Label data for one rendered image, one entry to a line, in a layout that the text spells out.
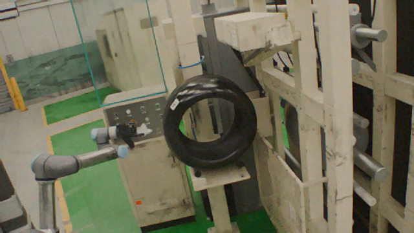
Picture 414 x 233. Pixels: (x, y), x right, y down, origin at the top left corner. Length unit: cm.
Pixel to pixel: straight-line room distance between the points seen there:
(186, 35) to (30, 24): 887
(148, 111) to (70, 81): 827
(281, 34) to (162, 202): 194
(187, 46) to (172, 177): 121
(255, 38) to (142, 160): 157
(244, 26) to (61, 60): 943
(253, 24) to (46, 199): 135
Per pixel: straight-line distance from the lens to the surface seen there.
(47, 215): 183
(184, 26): 213
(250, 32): 157
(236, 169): 218
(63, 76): 1075
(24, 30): 1073
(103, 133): 197
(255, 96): 243
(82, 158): 174
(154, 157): 273
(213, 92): 180
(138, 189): 288
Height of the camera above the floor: 190
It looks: 20 degrees down
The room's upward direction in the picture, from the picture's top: 11 degrees counter-clockwise
